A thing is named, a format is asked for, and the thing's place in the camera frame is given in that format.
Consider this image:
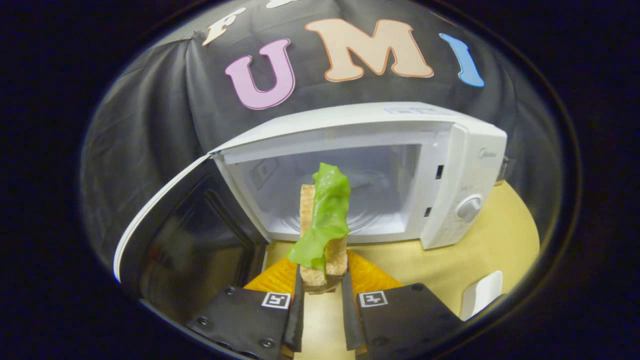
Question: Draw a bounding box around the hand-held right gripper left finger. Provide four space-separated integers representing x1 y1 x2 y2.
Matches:
186 255 306 360

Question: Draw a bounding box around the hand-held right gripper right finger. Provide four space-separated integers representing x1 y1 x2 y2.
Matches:
341 249 464 357

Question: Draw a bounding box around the toast sandwich with lettuce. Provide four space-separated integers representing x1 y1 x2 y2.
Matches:
286 162 352 294

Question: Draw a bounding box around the white microwave oven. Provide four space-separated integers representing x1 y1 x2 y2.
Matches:
113 102 508 326

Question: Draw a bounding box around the white rectangular food tray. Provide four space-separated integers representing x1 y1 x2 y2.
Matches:
460 270 504 321

